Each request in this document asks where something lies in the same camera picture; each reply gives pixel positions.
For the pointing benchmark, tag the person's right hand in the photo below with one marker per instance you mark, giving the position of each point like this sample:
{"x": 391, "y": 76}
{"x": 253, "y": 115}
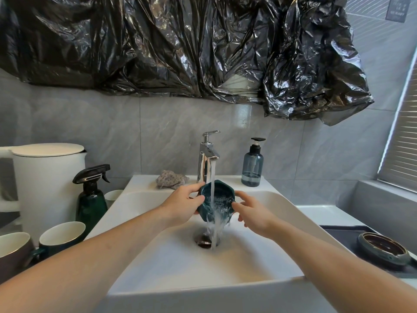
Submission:
{"x": 257, "y": 216}

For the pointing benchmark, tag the person's left hand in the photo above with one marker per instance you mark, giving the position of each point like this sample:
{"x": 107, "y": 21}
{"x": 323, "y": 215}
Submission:
{"x": 179, "y": 205}

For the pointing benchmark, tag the person's left thumb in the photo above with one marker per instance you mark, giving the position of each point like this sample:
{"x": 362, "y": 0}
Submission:
{"x": 194, "y": 188}

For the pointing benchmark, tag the person's right thumb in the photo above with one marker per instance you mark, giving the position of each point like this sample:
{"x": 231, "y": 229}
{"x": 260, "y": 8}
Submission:
{"x": 241, "y": 196}

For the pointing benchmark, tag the dark teal ceramic bowl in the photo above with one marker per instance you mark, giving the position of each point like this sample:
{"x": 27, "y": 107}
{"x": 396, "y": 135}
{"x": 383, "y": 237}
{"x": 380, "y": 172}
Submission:
{"x": 225, "y": 196}

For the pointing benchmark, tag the person's left forearm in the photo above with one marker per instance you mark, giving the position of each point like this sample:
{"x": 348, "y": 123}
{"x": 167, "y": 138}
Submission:
{"x": 97, "y": 257}

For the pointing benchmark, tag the person's right forearm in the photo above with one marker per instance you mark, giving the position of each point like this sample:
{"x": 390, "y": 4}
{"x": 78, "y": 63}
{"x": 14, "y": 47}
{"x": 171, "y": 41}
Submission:
{"x": 325, "y": 267}

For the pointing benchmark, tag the chrome sink faucet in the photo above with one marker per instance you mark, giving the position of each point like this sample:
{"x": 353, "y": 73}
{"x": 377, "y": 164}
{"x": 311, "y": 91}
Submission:
{"x": 203, "y": 166}

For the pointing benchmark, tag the grey crumpled cloth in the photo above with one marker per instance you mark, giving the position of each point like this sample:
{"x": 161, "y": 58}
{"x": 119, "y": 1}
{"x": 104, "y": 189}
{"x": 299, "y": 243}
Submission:
{"x": 171, "y": 179}

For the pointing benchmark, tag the blue soap pump bottle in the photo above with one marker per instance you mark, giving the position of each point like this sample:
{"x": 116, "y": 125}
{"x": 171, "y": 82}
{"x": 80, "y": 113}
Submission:
{"x": 252, "y": 166}

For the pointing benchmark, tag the metal sink drain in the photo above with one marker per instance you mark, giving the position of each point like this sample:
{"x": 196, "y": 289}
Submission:
{"x": 202, "y": 241}

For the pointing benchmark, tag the small white cup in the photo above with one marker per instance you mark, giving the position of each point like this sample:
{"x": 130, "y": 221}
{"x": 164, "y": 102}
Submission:
{"x": 112, "y": 196}

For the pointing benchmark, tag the white ceramic sink basin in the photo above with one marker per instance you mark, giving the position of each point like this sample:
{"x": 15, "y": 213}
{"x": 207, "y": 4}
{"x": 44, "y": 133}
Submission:
{"x": 169, "y": 267}

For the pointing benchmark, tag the dark green spray bottle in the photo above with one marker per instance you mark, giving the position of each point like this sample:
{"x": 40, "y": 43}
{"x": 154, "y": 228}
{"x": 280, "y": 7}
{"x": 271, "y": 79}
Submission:
{"x": 91, "y": 205}

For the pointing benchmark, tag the dark grey tray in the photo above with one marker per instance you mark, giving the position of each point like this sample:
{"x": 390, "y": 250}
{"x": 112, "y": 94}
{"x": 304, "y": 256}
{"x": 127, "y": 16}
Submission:
{"x": 342, "y": 238}

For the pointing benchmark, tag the black plastic sheet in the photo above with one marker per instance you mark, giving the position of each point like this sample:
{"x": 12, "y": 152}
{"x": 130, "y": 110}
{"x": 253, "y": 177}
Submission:
{"x": 163, "y": 45}

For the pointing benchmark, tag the white electric kettle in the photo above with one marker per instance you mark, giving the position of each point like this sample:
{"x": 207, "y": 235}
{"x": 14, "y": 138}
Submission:
{"x": 45, "y": 192}

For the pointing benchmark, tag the dark glazed shallow dish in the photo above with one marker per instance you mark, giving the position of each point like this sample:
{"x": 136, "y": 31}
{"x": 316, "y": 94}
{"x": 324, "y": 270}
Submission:
{"x": 382, "y": 249}

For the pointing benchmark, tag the green mug white inside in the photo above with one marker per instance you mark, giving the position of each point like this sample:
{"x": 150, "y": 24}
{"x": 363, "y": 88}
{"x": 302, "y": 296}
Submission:
{"x": 49, "y": 247}

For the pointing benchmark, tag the grey window blind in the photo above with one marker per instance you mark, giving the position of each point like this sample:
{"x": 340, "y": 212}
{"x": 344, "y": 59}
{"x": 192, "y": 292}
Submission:
{"x": 402, "y": 143}

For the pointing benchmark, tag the brown mug white inside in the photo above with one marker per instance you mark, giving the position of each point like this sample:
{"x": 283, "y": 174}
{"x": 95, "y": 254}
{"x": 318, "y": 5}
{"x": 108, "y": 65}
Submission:
{"x": 14, "y": 264}

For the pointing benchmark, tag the grey wall sign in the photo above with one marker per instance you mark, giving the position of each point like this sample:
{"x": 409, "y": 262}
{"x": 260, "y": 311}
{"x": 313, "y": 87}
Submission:
{"x": 396, "y": 9}

